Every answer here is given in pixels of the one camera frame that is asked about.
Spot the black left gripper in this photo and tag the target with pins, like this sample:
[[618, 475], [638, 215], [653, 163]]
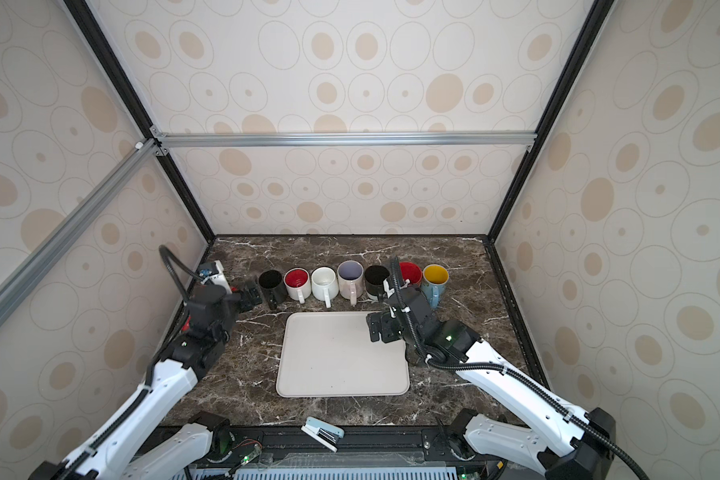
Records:
[[250, 302]]

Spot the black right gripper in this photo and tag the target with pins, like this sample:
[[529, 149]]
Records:
[[384, 320]]

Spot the small black mug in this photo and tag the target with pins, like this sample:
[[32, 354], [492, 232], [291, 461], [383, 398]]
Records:
[[273, 288]]

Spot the black skull mug red inside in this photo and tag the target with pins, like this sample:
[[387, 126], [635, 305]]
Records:
[[411, 273]]

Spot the blue butterfly mug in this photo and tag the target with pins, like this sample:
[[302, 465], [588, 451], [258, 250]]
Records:
[[435, 279]]

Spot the cream white mug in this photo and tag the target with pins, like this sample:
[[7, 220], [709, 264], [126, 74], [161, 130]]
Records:
[[298, 284]]

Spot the black and white mug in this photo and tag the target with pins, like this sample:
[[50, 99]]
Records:
[[374, 277]]

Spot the pink ceramic mug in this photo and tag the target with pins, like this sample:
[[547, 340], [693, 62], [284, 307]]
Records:
[[350, 281]]

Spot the white ribbed mug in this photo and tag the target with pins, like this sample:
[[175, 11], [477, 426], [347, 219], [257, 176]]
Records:
[[324, 285]]

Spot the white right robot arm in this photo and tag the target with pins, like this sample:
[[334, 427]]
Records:
[[557, 439]]

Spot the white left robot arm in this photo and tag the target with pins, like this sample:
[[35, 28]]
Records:
[[156, 384]]

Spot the beige plastic tray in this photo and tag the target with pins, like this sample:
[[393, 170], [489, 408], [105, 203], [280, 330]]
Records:
[[330, 354]]

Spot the light blue white stapler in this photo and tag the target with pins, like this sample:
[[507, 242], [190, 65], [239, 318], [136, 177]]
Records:
[[324, 433]]

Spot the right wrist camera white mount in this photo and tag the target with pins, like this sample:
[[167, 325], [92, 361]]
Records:
[[388, 285]]

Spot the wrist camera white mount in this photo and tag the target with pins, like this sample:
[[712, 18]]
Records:
[[388, 285], [212, 273]]

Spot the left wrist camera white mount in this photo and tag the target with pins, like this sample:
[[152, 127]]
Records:
[[212, 273]]

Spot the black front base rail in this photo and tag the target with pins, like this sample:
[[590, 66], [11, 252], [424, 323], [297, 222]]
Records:
[[391, 452]]

